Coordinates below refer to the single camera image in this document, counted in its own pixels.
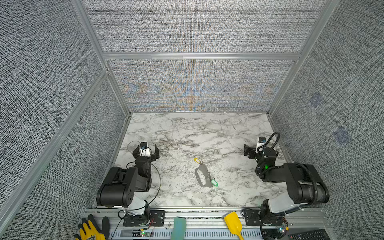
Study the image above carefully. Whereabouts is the yellow black work glove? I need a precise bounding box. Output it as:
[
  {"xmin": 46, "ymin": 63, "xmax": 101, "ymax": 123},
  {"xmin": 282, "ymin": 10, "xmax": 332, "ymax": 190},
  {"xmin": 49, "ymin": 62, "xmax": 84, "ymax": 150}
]
[{"xmin": 74, "ymin": 215, "xmax": 110, "ymax": 240}]

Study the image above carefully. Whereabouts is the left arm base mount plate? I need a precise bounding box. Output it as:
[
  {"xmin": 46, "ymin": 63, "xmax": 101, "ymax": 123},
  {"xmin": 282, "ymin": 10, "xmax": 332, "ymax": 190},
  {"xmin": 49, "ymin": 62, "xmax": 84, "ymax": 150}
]
[{"xmin": 123, "ymin": 210, "xmax": 166, "ymax": 228}]

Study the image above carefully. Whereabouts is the green key tag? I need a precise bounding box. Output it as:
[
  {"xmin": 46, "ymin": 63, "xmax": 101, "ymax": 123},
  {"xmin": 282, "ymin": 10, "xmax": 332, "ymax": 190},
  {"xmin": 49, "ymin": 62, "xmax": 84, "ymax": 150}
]
[{"xmin": 211, "ymin": 179, "xmax": 219, "ymax": 187}]

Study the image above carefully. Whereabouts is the clear plastic cup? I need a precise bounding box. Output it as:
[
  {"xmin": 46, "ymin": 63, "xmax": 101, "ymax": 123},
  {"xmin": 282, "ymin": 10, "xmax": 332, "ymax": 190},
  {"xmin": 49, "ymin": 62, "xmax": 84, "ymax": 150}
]
[{"xmin": 127, "ymin": 141, "xmax": 141, "ymax": 159}]

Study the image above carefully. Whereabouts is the yellow plastic scoop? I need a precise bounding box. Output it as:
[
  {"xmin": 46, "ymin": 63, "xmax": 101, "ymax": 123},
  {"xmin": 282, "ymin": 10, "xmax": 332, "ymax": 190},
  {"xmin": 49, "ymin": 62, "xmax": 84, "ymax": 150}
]
[{"xmin": 224, "ymin": 212, "xmax": 244, "ymax": 240}]

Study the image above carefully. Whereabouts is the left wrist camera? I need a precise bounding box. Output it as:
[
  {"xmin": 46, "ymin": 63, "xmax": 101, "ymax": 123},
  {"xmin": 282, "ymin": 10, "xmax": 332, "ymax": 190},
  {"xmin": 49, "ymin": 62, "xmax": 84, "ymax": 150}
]
[{"xmin": 140, "ymin": 142, "xmax": 152, "ymax": 157}]

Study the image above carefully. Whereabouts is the black remote keyboard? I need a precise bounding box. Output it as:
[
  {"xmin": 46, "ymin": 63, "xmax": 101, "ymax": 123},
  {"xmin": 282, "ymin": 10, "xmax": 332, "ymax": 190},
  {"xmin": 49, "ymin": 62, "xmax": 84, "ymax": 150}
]
[{"xmin": 288, "ymin": 229, "xmax": 331, "ymax": 240}]

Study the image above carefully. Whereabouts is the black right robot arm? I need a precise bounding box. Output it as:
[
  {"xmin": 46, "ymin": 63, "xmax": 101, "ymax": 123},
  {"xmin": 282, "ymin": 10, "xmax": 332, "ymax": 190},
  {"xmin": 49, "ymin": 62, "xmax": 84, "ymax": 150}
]
[{"xmin": 244, "ymin": 145, "xmax": 330, "ymax": 226}]

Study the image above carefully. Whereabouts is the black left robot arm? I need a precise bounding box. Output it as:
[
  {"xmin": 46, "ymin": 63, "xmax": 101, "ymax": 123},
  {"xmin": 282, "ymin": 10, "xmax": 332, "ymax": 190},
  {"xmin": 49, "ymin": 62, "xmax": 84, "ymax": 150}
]
[{"xmin": 96, "ymin": 142, "xmax": 160, "ymax": 227}]

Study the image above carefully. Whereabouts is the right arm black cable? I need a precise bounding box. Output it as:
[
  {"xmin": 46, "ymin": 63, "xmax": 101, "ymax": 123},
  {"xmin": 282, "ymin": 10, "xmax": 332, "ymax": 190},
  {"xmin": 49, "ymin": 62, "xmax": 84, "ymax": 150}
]
[{"xmin": 261, "ymin": 131, "xmax": 281, "ymax": 154}]

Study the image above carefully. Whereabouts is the aluminium front rail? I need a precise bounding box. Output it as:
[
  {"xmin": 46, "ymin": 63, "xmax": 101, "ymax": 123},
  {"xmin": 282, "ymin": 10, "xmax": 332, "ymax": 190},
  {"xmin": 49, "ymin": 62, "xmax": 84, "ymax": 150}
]
[{"xmin": 83, "ymin": 206, "xmax": 334, "ymax": 240}]

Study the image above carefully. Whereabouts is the teal green sponge block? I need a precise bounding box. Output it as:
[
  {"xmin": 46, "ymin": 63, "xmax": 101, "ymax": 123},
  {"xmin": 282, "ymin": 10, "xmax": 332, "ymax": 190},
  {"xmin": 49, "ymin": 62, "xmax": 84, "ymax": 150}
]
[{"xmin": 171, "ymin": 217, "xmax": 187, "ymax": 240}]

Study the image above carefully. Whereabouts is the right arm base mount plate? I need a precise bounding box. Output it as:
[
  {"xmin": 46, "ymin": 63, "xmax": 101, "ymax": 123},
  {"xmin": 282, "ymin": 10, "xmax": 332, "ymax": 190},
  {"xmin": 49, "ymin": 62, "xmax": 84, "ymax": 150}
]
[{"xmin": 241, "ymin": 208, "xmax": 284, "ymax": 227}]

